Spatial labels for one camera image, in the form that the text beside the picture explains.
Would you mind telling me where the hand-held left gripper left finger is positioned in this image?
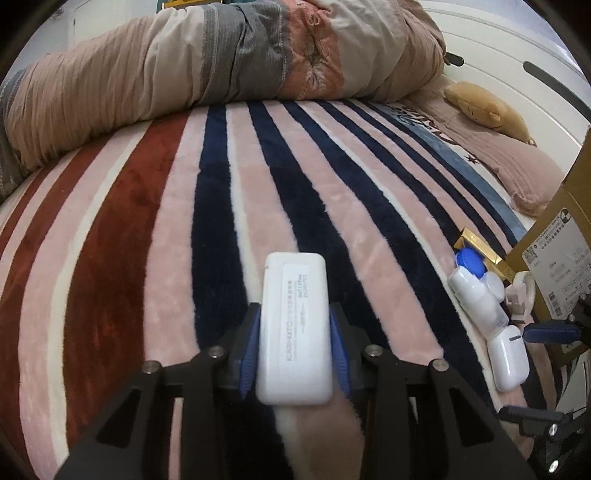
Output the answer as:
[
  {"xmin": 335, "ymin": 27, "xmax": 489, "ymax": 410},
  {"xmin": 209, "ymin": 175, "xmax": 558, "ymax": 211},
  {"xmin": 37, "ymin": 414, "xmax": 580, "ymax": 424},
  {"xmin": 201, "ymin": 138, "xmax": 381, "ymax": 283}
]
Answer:
[{"xmin": 54, "ymin": 303, "xmax": 262, "ymax": 480}]

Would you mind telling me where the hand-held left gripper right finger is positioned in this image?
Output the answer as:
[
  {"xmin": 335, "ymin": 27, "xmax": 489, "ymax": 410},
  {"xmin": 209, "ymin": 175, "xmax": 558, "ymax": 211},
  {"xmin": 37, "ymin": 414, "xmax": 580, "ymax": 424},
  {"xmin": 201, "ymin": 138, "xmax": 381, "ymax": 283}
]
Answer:
[{"xmin": 329, "ymin": 305, "xmax": 539, "ymax": 480}]

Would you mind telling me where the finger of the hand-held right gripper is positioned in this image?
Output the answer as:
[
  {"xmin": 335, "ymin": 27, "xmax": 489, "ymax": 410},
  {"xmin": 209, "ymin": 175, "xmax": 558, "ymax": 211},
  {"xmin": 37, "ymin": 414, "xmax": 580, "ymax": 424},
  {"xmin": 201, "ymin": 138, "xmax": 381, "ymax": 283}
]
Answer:
[
  {"xmin": 523, "ymin": 295, "xmax": 591, "ymax": 346},
  {"xmin": 501, "ymin": 405, "xmax": 591, "ymax": 480}
]

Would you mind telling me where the white power bank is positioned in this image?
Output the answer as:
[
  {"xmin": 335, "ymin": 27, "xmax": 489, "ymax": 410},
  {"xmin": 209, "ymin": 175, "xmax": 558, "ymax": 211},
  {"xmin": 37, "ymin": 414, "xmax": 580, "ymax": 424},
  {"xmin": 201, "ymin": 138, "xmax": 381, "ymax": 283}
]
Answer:
[{"xmin": 256, "ymin": 252, "xmax": 333, "ymax": 406}]

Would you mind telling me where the white plastic hook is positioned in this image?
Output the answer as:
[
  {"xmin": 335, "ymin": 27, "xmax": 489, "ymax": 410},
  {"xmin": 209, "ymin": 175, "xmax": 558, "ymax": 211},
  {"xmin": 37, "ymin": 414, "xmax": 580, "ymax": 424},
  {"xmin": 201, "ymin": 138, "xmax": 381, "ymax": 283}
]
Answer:
[{"xmin": 505, "ymin": 271, "xmax": 536, "ymax": 324}]

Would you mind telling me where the white earbuds case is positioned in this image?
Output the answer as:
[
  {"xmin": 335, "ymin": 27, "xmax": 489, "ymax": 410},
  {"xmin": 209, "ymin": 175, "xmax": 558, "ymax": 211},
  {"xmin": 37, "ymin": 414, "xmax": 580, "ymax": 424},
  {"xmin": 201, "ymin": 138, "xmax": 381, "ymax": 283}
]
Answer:
[{"xmin": 488, "ymin": 325, "xmax": 525, "ymax": 393}]

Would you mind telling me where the white round jar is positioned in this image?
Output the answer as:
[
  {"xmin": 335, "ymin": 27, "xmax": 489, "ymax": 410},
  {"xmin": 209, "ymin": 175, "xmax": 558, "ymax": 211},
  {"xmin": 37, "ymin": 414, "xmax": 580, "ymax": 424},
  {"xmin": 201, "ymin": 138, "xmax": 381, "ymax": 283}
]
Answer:
[{"xmin": 480, "ymin": 274, "xmax": 505, "ymax": 302}]

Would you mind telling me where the white plastic bottle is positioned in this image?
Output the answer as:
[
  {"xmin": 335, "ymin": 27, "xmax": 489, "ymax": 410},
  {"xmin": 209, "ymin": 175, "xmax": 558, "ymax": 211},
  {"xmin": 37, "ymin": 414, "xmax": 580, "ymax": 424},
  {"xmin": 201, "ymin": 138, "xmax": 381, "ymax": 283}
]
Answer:
[{"xmin": 449, "ymin": 268, "xmax": 510, "ymax": 335}]

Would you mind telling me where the brown cardboard box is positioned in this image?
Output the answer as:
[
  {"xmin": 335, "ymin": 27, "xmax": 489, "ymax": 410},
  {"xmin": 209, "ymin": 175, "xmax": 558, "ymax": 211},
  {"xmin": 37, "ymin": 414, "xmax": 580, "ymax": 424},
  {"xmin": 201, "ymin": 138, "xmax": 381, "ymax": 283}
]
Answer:
[{"xmin": 501, "ymin": 136, "xmax": 591, "ymax": 365}]

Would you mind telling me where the small gold box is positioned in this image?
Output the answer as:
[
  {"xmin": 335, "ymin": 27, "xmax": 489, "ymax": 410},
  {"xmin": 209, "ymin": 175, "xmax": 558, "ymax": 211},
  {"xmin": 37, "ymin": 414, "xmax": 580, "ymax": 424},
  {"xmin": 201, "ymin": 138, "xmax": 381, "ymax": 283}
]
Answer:
[{"xmin": 454, "ymin": 227, "xmax": 515, "ymax": 282}]

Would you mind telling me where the blue lid lens case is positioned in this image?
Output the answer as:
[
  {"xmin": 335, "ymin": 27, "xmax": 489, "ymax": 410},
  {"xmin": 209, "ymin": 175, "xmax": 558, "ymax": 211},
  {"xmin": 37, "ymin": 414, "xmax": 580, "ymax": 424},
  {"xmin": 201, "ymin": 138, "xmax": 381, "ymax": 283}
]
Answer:
[{"xmin": 455, "ymin": 248, "xmax": 486, "ymax": 281}]

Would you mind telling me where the striped fleece blanket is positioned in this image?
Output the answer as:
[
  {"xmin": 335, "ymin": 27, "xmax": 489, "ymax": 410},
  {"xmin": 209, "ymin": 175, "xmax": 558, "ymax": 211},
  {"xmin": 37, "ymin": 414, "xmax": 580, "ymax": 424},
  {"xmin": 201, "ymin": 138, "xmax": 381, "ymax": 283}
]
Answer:
[{"xmin": 0, "ymin": 99, "xmax": 555, "ymax": 480}]

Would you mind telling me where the pink pillow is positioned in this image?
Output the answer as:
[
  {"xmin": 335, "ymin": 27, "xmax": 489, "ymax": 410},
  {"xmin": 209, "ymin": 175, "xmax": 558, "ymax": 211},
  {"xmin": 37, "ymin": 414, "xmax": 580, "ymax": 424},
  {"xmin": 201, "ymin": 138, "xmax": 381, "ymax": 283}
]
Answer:
[{"xmin": 418, "ymin": 76, "xmax": 566, "ymax": 217}]

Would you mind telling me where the star print bed sheet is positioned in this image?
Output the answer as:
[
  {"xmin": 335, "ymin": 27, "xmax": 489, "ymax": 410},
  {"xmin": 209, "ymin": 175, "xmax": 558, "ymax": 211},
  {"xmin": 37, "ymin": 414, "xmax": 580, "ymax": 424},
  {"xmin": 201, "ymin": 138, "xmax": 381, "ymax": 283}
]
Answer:
[{"xmin": 383, "ymin": 102, "xmax": 527, "ymax": 232}]

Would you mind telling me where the yellow plush toy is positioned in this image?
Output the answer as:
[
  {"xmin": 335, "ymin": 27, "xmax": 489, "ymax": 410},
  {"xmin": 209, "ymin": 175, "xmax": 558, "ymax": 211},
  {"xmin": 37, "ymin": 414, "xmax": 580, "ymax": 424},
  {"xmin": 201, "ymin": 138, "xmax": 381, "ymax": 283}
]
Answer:
[{"xmin": 444, "ymin": 82, "xmax": 537, "ymax": 146}]

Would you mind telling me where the white wardrobe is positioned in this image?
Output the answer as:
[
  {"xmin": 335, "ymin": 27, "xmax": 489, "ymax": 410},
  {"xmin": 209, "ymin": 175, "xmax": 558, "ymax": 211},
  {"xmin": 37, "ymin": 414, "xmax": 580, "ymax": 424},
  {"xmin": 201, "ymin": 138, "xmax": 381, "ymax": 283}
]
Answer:
[{"xmin": 418, "ymin": 0, "xmax": 591, "ymax": 178}]

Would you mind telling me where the beige and grey quilt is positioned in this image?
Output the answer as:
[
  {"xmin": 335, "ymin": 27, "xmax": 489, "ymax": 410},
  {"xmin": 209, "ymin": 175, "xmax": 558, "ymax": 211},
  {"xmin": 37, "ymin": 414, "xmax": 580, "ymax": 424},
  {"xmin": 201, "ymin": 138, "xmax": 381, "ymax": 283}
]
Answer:
[{"xmin": 4, "ymin": 0, "xmax": 448, "ymax": 171}]

